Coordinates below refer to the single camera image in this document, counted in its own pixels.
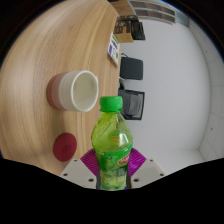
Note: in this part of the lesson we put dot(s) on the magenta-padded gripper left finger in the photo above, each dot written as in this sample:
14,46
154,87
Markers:
75,173

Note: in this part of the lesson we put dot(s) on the green and purple booklet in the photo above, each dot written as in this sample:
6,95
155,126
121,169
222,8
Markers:
114,49

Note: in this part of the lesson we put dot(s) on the small brown cardboard box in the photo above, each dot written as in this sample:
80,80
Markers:
124,37

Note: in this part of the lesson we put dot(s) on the white and brown cup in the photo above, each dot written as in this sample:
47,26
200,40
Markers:
83,90

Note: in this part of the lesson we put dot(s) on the grey mesh office chair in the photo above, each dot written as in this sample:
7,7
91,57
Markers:
133,103

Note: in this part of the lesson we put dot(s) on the green drink bottle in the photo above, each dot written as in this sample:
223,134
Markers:
111,143

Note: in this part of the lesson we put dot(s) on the flat round red coaster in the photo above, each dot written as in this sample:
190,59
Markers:
65,147

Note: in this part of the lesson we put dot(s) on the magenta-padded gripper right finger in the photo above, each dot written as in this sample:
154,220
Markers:
148,172

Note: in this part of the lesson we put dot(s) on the black office chair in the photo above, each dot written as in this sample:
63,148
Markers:
131,68

